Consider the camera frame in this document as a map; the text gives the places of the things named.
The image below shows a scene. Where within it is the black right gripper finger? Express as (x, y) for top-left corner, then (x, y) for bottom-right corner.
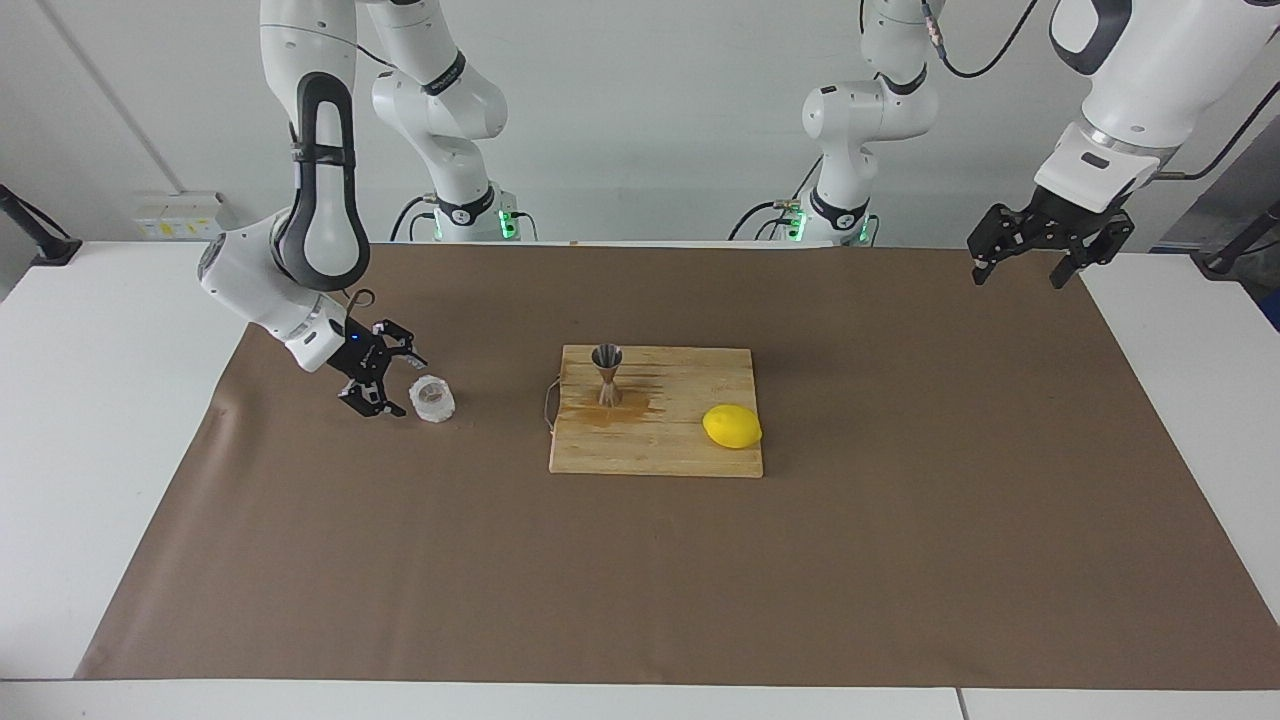
(337, 378), (408, 419)
(372, 318), (429, 369)

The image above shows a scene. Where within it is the small clear glass cup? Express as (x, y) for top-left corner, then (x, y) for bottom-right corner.
(408, 375), (457, 424)

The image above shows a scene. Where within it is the steel cocktail jigger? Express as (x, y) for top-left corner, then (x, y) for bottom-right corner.
(591, 343), (625, 408)

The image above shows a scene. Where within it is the wooden cutting board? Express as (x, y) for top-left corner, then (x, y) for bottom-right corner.
(544, 345), (764, 479)

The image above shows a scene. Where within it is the yellow lemon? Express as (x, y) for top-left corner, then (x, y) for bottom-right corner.
(702, 404), (763, 450)

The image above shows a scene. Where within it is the brown paper table mat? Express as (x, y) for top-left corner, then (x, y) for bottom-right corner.
(75, 243), (1280, 691)

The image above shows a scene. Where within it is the black right arm base cable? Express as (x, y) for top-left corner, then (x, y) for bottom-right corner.
(390, 195), (441, 241)

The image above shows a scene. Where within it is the black arm base cable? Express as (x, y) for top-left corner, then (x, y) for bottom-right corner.
(390, 195), (441, 241)
(728, 160), (826, 241)

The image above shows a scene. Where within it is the black camera stand clamp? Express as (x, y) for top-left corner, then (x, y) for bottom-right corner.
(1195, 200), (1280, 281)
(0, 185), (83, 266)

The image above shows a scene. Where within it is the black left arm base cable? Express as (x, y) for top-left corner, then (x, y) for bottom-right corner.
(728, 160), (826, 241)

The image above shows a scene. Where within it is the white wall socket box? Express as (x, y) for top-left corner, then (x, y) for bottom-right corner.
(135, 193), (233, 241)

